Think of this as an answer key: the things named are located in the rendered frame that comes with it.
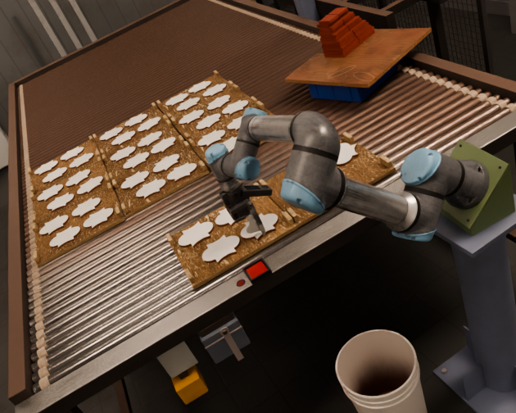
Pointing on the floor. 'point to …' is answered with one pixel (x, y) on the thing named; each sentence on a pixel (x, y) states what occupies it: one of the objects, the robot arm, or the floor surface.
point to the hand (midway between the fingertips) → (259, 226)
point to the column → (489, 320)
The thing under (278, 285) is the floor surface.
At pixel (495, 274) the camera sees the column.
